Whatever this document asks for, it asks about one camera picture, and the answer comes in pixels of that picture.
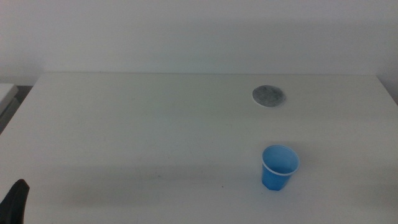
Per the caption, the blue plastic cup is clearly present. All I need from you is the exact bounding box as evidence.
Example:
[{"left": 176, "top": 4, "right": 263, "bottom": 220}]
[{"left": 261, "top": 144, "right": 301, "bottom": 192}]

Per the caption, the white side cabinet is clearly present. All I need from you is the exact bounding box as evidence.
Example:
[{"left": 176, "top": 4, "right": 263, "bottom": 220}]
[{"left": 0, "top": 83, "right": 19, "bottom": 115}]

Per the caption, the round grey cup mat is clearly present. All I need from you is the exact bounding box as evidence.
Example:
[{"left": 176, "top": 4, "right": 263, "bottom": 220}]
[{"left": 251, "top": 84, "right": 287, "bottom": 109}]

